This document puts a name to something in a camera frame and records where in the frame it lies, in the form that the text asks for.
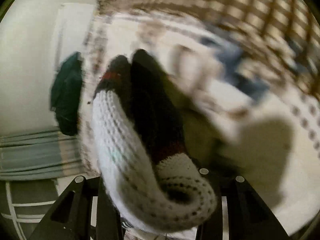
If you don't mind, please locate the brown checkered bedspread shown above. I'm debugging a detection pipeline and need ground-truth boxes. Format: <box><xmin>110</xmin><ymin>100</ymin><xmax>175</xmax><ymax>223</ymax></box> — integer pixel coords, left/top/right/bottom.
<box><xmin>98</xmin><ymin>0</ymin><xmax>319</xmax><ymax>98</ymax></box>

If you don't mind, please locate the teal striped curtain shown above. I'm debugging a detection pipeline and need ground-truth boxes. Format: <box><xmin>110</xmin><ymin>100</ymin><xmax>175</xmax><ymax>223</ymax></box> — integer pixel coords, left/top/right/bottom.
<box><xmin>1</xmin><ymin>127</ymin><xmax>85</xmax><ymax>181</ymax></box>

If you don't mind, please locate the white black knit sock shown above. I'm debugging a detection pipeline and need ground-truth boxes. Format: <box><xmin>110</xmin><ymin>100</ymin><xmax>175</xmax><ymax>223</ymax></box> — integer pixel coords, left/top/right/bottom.
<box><xmin>92</xmin><ymin>49</ymin><xmax>217</xmax><ymax>233</ymax></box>

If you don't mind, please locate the window with white frame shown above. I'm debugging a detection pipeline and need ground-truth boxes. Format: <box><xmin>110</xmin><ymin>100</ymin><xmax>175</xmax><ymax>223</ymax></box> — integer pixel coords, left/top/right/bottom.
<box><xmin>1</xmin><ymin>179</ymin><xmax>59</xmax><ymax>239</ymax></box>

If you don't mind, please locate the floral cream bed blanket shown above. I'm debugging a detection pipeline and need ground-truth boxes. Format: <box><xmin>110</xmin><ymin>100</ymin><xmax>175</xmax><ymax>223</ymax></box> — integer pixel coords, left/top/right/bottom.
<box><xmin>80</xmin><ymin>11</ymin><xmax>319</xmax><ymax>235</ymax></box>

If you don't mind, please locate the dark green pillow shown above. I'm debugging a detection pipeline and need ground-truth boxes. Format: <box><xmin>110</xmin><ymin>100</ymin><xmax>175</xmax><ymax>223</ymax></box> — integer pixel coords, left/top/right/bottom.
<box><xmin>50</xmin><ymin>51</ymin><xmax>82</xmax><ymax>136</ymax></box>

